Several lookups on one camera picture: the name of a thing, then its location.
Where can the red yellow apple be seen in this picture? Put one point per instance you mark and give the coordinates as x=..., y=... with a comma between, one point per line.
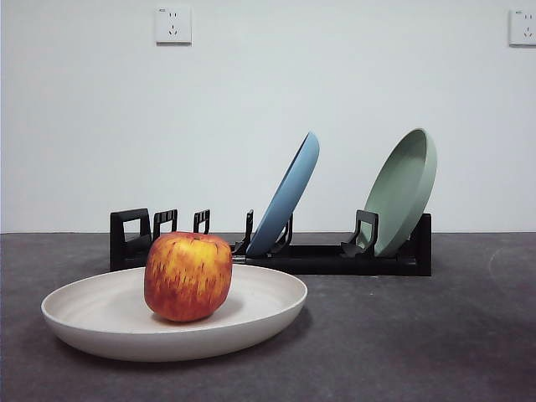
x=188, y=276

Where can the green plate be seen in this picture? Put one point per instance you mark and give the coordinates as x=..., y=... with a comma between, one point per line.
x=398, y=192

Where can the pale yellow plate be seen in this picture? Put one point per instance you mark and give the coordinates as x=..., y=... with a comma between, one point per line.
x=259, y=305

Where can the black plate rack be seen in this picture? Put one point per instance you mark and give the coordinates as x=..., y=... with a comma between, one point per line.
x=326, y=261

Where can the white wall socket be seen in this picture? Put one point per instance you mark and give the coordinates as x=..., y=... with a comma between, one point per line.
x=523, y=27
x=173, y=25

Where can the blue plate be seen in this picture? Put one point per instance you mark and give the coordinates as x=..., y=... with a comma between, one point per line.
x=285, y=201

